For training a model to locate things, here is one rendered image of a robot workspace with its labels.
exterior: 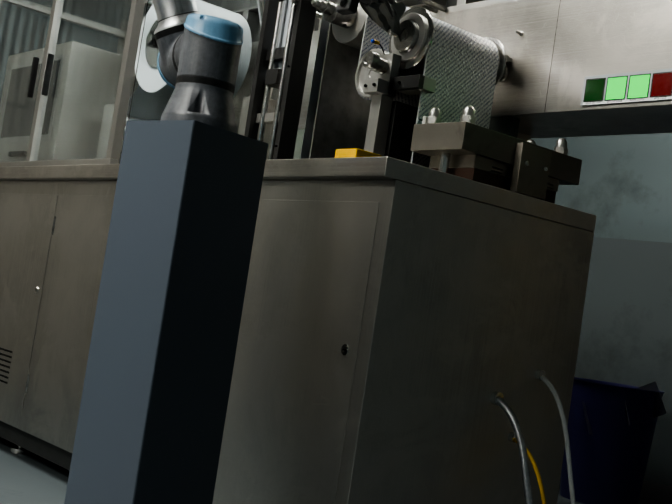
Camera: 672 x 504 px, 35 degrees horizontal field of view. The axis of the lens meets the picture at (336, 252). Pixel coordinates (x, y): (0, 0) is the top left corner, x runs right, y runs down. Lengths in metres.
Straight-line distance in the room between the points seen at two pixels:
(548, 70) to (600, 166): 2.38
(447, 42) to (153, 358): 1.05
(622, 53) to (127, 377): 1.32
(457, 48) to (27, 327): 1.60
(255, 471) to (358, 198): 0.62
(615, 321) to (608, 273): 0.22
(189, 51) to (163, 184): 0.27
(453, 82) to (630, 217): 2.47
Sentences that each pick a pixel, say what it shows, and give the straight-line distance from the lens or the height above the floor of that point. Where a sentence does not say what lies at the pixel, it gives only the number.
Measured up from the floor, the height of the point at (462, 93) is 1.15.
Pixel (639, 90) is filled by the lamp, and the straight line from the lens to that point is 2.47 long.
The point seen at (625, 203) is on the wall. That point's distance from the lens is 4.92.
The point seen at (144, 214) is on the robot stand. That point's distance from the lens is 2.03.
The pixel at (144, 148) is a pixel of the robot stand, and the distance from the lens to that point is 2.07.
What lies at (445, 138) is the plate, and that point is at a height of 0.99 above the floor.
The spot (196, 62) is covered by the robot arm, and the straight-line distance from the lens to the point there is 2.09.
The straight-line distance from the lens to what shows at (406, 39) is 2.52.
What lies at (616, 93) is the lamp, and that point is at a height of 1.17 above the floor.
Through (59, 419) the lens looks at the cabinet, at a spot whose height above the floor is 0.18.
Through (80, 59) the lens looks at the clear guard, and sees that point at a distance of 3.50.
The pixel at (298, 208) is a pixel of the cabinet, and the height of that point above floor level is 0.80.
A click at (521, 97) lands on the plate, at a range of 2.69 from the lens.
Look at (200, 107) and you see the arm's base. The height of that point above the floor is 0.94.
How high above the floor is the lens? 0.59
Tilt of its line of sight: 3 degrees up
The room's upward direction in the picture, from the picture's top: 9 degrees clockwise
